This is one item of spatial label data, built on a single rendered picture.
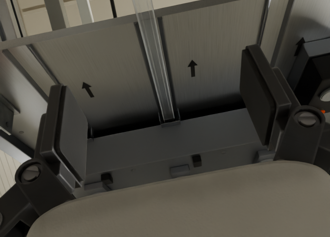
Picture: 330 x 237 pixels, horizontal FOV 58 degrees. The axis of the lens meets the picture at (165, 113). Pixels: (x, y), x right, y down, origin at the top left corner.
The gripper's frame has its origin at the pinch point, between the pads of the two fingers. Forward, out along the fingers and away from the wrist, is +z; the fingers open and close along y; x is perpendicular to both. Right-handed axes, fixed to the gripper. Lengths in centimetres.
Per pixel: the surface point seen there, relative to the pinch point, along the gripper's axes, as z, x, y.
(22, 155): 13.2, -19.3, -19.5
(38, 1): 262, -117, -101
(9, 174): 175, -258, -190
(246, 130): 10.1, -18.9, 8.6
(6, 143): 12.6, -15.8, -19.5
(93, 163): 9.6, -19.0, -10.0
